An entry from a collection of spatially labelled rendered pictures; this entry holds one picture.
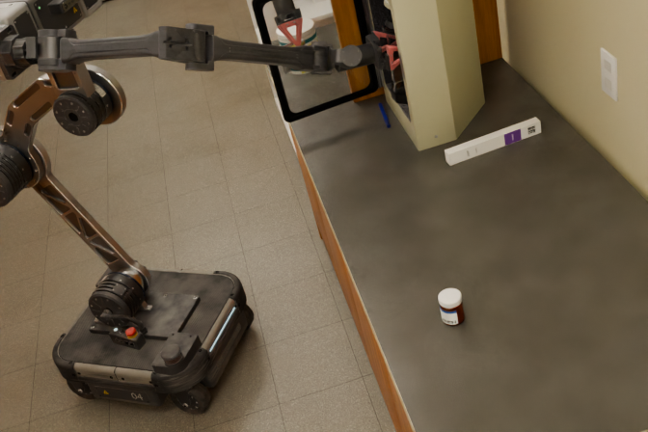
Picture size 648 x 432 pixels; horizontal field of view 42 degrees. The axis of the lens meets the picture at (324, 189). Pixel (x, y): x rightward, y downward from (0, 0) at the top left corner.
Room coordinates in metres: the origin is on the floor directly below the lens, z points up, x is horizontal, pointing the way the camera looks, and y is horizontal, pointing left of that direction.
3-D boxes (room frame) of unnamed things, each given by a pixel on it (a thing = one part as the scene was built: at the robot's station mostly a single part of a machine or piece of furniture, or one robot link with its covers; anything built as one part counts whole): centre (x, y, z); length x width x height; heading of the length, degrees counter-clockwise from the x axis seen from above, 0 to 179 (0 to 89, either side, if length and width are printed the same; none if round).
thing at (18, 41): (2.07, 0.66, 1.45); 0.09 x 0.08 x 0.12; 153
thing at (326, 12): (2.20, -0.09, 1.19); 0.30 x 0.01 x 0.40; 100
